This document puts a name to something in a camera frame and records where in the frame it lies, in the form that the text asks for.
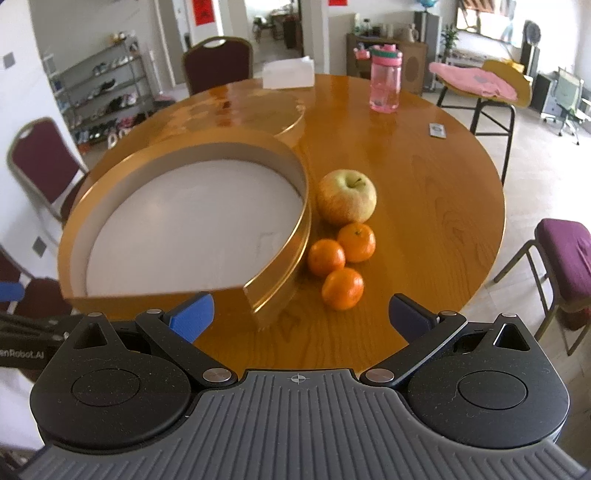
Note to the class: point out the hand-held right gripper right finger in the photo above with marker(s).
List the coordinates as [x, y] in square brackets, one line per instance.
[408, 318]

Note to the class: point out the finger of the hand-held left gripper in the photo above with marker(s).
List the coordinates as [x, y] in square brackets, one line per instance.
[10, 292]
[37, 325]

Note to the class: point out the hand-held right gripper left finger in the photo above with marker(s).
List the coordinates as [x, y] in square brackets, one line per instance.
[194, 318]

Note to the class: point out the orange tangerine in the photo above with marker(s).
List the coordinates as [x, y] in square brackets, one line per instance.
[356, 242]
[326, 257]
[342, 288]

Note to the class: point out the white round tray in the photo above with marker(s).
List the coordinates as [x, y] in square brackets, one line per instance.
[184, 221]

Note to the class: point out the yellow-red apple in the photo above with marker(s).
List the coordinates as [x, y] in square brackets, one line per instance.
[346, 196]

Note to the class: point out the round wooden desktop table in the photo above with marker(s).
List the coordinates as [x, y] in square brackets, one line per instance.
[415, 207]

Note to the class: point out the maroon banquet chair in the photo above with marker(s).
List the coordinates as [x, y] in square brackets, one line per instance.
[32, 300]
[39, 161]
[221, 64]

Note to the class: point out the purple cushioned stool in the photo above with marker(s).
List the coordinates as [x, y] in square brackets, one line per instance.
[568, 258]

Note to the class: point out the small flat card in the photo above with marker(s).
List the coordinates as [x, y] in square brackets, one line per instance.
[437, 130]

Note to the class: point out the metal shoe rack with shoes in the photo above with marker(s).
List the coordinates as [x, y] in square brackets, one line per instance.
[106, 92]

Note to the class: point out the pink water bottle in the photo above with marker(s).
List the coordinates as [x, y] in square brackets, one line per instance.
[384, 83]

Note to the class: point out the pink cloth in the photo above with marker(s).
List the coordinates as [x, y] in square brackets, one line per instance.
[466, 78]

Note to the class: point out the wooden cabinet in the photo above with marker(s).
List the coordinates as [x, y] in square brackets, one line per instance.
[415, 60]

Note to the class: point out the white tissue box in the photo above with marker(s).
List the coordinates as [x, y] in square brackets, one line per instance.
[288, 74]

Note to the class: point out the green office chair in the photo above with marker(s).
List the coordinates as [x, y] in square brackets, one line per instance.
[565, 92]

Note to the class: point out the potted green plant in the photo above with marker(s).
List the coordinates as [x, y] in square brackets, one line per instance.
[450, 39]

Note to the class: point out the standing fan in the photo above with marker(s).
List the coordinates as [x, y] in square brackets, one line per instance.
[531, 46]

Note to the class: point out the grey wall socket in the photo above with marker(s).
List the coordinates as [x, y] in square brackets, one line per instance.
[40, 245]
[8, 59]

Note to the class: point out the red wall poster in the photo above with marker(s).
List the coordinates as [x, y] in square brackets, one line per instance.
[201, 11]

